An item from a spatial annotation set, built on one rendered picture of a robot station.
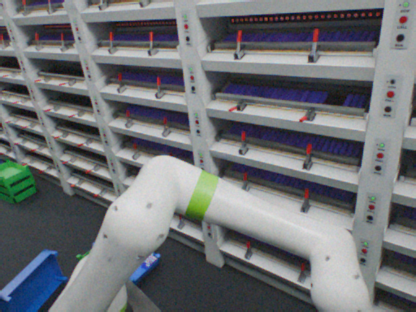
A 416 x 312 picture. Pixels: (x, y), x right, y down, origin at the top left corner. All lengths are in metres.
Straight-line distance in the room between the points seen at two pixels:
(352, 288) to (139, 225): 0.42
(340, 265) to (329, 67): 0.57
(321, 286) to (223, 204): 0.25
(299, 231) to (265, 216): 0.08
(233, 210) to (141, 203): 0.23
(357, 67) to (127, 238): 0.76
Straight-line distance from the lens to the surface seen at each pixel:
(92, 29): 1.81
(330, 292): 0.71
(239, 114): 1.24
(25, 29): 2.43
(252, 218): 0.75
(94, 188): 2.42
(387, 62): 1.01
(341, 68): 1.04
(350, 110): 1.11
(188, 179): 0.73
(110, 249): 0.65
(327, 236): 0.80
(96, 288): 0.75
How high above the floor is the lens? 1.29
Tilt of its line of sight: 27 degrees down
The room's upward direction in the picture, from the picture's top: 6 degrees counter-clockwise
